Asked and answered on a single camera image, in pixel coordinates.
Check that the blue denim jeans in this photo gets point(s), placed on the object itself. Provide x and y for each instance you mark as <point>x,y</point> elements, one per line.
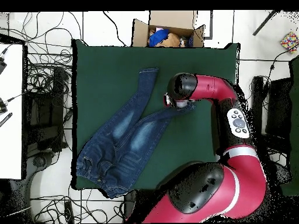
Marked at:
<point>121,144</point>

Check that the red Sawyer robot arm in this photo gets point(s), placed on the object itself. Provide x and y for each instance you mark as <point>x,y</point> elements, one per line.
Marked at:
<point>215,88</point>

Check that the tan fabric item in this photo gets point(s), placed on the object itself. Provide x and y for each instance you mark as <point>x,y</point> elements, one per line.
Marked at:
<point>172,40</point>

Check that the dark green table cloth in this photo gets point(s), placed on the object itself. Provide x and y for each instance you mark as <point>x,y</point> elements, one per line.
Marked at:
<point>186,140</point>

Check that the bright blue cloth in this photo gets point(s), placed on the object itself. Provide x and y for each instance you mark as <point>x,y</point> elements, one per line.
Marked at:
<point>158,37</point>

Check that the open cardboard box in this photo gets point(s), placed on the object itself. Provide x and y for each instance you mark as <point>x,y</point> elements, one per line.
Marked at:
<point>170,19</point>

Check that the black metal rod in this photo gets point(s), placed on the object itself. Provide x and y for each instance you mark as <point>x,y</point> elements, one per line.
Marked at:
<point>265,22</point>

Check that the green covered side table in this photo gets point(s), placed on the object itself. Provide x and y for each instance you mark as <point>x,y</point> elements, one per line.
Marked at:
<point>295,116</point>

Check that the colourful dotted cloth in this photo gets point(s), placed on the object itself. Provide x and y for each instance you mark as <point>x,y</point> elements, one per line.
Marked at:
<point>289,42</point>

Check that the black power strip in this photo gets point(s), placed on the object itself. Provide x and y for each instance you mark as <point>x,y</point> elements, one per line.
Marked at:
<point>69,212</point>

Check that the white table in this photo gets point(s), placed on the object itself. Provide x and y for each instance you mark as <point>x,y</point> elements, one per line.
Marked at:
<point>11,140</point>

